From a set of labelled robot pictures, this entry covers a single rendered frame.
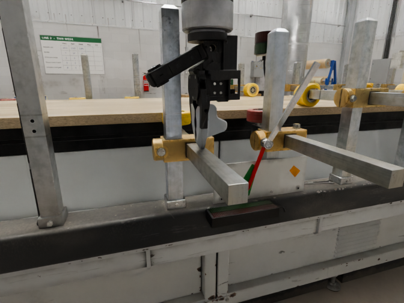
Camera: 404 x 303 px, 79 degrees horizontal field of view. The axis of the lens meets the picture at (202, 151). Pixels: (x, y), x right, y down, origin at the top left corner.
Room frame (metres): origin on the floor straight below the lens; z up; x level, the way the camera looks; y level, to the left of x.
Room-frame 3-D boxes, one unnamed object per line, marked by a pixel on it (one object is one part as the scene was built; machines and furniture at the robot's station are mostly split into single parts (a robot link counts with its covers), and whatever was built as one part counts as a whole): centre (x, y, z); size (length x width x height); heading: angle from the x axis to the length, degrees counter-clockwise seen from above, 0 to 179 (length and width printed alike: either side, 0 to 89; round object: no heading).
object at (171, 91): (0.54, 0.07, 0.89); 0.03 x 0.03 x 0.48; 17
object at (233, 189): (0.51, 0.01, 0.84); 0.43 x 0.03 x 0.04; 17
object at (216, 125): (0.47, -0.02, 0.90); 0.06 x 0.03 x 0.09; 107
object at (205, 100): (0.46, 0.00, 0.95); 0.05 x 0.02 x 0.09; 17
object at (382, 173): (0.55, -0.23, 0.84); 0.43 x 0.03 x 0.04; 17
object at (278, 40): (0.61, -0.17, 0.86); 0.03 x 0.03 x 0.48; 17
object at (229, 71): (0.48, -0.02, 1.01); 0.09 x 0.08 x 0.12; 107
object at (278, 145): (0.62, -0.19, 0.85); 0.13 x 0.06 x 0.05; 107
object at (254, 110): (0.74, -0.18, 0.85); 0.08 x 0.08 x 0.11
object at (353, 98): (0.69, -0.43, 0.95); 0.13 x 0.06 x 0.05; 107
